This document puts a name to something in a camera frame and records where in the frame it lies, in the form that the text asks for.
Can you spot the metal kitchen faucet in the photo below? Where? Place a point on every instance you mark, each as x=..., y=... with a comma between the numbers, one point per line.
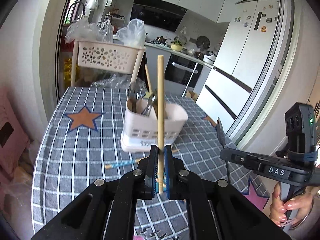
x=77, y=3

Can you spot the tall pink plastic stool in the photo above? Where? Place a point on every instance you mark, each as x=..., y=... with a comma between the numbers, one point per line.
x=12, y=110

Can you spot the black range hood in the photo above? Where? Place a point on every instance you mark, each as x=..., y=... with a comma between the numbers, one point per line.
x=155, y=15

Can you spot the person's right hand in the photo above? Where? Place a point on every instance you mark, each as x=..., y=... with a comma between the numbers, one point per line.
x=276, y=205

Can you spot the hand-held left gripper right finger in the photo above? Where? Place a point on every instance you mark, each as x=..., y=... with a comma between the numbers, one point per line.
x=168, y=175

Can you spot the black built-in oven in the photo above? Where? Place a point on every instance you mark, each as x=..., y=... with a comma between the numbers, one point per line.
x=180, y=75

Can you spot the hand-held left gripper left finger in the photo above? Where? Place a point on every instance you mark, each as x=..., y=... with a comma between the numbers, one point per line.
x=154, y=175

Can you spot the clear plastic wrap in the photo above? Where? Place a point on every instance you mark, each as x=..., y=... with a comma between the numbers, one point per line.
x=112, y=82

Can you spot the white refrigerator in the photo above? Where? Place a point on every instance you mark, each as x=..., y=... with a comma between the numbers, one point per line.
x=240, y=55

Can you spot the white hanging plastic bag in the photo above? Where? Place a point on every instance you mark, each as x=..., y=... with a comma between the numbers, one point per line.
x=92, y=3

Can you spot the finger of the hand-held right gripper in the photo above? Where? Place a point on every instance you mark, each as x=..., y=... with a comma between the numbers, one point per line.
x=237, y=157

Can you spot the silver sliding door frame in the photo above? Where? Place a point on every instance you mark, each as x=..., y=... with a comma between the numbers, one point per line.
x=282, y=55

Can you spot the beige plastic utensil holder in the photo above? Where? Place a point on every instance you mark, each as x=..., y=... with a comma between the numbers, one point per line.
x=140, y=120

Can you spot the yellow oil bottle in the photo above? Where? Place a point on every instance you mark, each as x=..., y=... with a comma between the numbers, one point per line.
x=68, y=67

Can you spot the white rice cooker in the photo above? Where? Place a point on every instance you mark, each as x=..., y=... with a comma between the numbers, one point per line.
x=209, y=58

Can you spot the clear crumpled plastic bag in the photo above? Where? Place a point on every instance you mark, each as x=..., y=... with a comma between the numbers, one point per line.
x=80, y=28

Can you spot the blue-patterned wooden chopstick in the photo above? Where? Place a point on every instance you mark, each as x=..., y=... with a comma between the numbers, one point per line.
x=120, y=165

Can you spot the round dark strainer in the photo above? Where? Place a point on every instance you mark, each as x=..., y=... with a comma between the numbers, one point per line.
x=203, y=42

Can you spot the dark cooking pot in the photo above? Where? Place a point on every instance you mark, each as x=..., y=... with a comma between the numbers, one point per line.
x=162, y=40

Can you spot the white translucent plastic bag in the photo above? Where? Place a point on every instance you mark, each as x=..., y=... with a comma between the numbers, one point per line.
x=132, y=33

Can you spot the beige flower-cutout basket rack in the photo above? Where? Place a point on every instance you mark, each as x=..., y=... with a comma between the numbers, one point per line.
x=112, y=48

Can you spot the green bowl with vegetables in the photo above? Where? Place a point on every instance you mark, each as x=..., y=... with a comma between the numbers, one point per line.
x=176, y=46

